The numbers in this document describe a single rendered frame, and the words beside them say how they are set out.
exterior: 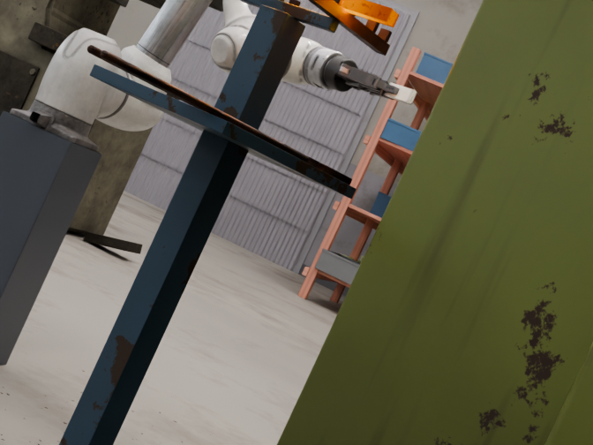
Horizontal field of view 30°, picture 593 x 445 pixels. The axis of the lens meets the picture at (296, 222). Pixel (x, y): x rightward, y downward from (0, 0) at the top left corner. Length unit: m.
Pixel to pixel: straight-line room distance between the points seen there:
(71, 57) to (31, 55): 3.43
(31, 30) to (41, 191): 3.46
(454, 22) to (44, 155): 9.42
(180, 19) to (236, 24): 0.50
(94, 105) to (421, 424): 1.52
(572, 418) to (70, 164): 1.73
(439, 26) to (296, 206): 2.42
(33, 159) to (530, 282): 1.56
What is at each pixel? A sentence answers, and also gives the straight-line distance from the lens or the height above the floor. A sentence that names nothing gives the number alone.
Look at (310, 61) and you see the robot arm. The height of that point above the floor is 0.99.
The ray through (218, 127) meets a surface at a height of 0.75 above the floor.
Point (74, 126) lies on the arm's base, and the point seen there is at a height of 0.64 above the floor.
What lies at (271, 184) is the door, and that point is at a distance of 11.84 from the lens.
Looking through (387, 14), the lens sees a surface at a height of 1.02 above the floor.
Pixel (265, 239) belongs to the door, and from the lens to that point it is 11.80.
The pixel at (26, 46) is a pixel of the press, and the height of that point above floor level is 0.84.
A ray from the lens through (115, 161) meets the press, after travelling 6.28.
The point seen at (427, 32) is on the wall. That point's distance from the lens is 11.91.
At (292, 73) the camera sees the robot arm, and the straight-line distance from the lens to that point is 2.50.
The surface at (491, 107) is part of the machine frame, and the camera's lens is 1.59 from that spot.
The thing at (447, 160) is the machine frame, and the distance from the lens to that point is 1.60.
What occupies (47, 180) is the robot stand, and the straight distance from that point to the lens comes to 2.73.
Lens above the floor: 0.70
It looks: 1 degrees down
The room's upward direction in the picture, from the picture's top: 25 degrees clockwise
